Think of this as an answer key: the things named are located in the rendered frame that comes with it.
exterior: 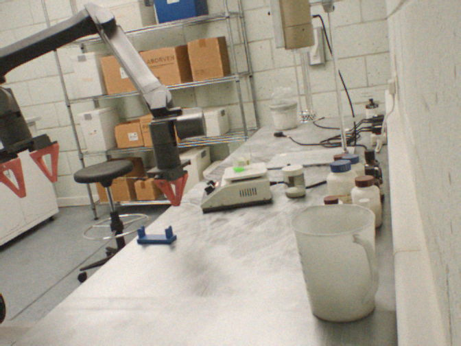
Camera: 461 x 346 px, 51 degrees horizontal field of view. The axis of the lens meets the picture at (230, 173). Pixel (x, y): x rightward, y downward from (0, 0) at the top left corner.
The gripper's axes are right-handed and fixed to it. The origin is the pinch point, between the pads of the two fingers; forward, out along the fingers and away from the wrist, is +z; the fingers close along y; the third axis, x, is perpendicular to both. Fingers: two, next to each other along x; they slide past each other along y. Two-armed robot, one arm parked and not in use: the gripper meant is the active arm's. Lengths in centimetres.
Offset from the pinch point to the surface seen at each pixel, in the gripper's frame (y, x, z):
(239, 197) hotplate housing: 22.8, -6.1, 6.9
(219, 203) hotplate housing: 20.8, -0.8, 7.8
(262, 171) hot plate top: 26.6, -12.4, 1.0
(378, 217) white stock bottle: 8.5, -44.6, 7.4
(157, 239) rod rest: -1.5, 6.3, 9.0
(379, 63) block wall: 275, -16, -5
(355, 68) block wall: 273, 0, -4
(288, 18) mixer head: 67, -13, -39
